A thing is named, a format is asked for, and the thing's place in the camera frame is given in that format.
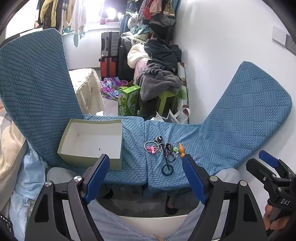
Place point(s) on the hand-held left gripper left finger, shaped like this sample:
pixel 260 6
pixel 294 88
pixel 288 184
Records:
pixel 97 176

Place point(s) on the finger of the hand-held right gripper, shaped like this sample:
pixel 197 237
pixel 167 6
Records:
pixel 259 170
pixel 268 159

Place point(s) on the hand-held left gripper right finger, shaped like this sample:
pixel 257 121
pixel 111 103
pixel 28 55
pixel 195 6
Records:
pixel 194 178

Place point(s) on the pale green cardboard box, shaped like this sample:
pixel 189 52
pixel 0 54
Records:
pixel 92 139

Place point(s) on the black rhinestone leather choker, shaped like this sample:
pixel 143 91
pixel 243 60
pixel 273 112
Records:
pixel 168 147

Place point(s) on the person's right hand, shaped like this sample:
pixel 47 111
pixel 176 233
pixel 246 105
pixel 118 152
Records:
pixel 272 221

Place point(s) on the orange figurine pendant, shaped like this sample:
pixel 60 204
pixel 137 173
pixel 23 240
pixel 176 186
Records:
pixel 181 149

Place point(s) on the small green charm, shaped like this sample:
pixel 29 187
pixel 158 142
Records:
pixel 176 149

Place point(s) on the black slipper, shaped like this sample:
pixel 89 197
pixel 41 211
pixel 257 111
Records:
pixel 172 207

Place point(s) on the person's right leg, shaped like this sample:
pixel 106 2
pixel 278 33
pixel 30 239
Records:
pixel 182 228

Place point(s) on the pink hair clip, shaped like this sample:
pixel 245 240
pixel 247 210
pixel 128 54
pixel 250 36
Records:
pixel 152 149

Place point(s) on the white bag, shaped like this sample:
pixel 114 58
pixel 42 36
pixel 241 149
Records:
pixel 178 117

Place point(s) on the light blue cloth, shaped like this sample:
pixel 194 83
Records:
pixel 27 185

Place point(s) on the green plastic stool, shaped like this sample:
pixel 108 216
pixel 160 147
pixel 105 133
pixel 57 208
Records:
pixel 165 102

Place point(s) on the green printed carton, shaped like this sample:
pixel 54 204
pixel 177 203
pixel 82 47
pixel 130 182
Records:
pixel 128 99

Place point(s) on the cream tablecloth covered table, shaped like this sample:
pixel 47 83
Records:
pixel 89 88

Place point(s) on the beige blanket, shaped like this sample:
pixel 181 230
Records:
pixel 10 150

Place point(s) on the colourful purple cloth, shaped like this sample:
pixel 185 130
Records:
pixel 111 85

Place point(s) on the leaf print panel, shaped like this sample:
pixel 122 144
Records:
pixel 183 76

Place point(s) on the white padded jacket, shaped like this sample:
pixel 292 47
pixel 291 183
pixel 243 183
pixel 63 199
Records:
pixel 137 55

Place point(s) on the dark blue jacket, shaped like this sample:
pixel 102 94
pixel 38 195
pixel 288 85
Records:
pixel 164 51

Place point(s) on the grey suitcase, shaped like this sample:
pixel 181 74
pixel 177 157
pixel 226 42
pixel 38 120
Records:
pixel 110 44

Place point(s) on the row of hanging clothes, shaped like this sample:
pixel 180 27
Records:
pixel 60 16

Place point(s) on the pile of mixed clothes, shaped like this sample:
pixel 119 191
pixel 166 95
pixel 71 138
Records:
pixel 150 16

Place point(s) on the grey wall socket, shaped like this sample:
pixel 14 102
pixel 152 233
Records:
pixel 291 45

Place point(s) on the white wall switch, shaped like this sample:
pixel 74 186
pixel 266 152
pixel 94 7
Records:
pixel 279 36

